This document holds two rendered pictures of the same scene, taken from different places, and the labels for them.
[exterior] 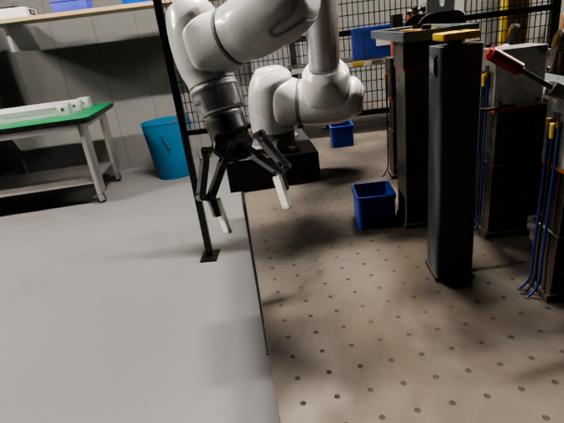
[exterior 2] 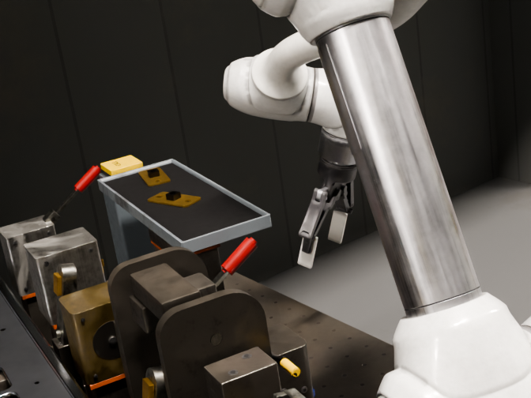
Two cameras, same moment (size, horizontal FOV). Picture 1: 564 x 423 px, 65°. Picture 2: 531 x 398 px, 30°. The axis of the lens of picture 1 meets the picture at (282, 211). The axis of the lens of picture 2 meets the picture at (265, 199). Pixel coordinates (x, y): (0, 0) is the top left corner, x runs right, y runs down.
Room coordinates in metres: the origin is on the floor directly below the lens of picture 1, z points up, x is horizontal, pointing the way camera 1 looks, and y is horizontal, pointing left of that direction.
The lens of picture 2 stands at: (2.36, -0.92, 1.67)
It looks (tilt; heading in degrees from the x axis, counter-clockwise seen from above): 20 degrees down; 151
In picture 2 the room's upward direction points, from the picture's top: 8 degrees counter-clockwise
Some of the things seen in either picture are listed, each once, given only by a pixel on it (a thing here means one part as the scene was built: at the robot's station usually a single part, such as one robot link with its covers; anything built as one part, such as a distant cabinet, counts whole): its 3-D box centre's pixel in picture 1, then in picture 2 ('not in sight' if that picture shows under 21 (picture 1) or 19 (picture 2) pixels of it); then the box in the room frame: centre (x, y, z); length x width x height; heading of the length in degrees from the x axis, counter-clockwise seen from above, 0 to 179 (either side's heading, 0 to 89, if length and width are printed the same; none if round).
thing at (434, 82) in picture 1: (451, 169); (145, 284); (0.77, -0.33, 0.92); 0.08 x 0.08 x 0.44; 86
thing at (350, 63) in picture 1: (383, 58); not in sight; (2.15, -0.56, 1.02); 0.90 x 0.22 x 0.03; 86
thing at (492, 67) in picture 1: (498, 147); (94, 354); (0.92, -0.49, 0.90); 0.13 x 0.08 x 0.41; 86
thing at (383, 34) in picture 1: (415, 32); (177, 200); (1.03, -0.34, 1.16); 0.37 x 0.14 x 0.02; 176
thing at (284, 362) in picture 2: not in sight; (276, 355); (1.45, -0.44, 1.09); 0.10 x 0.01 x 0.01; 176
